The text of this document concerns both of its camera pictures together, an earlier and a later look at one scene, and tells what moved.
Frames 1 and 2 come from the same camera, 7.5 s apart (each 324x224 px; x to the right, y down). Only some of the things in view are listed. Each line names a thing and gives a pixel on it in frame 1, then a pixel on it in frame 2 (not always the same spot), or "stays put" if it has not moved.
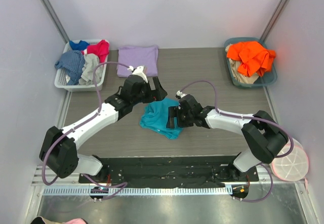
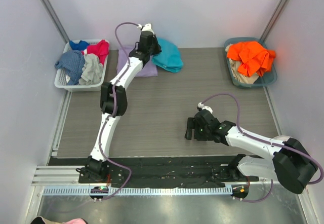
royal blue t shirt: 82,45 stays put
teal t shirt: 154,117 -> 170,58
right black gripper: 178,116 -> 191,128
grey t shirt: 90,61 stays put
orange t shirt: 254,58 stays put
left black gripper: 151,91 -> 154,46
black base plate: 169,172 stays put
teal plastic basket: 249,62 stays put
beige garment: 239,76 stays put
